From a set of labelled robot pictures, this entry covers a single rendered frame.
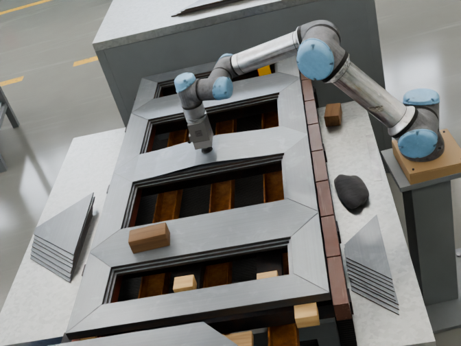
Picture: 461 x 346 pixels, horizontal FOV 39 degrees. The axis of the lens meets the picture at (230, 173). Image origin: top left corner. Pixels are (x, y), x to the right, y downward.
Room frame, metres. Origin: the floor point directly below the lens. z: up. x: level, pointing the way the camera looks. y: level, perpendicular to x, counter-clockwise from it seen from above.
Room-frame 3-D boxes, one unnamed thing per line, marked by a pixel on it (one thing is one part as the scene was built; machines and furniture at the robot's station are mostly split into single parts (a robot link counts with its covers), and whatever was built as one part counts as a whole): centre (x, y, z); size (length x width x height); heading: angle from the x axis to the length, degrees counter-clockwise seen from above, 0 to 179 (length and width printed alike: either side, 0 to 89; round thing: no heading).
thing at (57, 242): (1.89, 0.65, 0.77); 0.45 x 0.20 x 0.04; 169
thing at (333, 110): (2.26, -0.47, 0.71); 0.10 x 0.06 x 0.05; 158
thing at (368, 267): (1.39, -0.31, 0.70); 0.39 x 0.12 x 0.04; 169
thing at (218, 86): (2.00, -0.04, 1.11); 0.11 x 0.11 x 0.08; 63
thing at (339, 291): (1.95, -0.33, 0.80); 1.62 x 0.04 x 0.06; 169
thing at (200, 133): (2.03, 0.07, 0.95); 0.10 x 0.09 x 0.16; 78
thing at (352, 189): (1.76, -0.39, 0.70); 0.20 x 0.10 x 0.03; 179
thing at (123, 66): (2.82, -0.20, 0.51); 1.30 x 0.04 x 1.01; 79
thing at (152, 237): (1.61, 0.30, 0.87); 0.12 x 0.06 x 0.05; 84
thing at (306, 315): (1.18, -0.08, 0.79); 0.06 x 0.05 x 0.04; 79
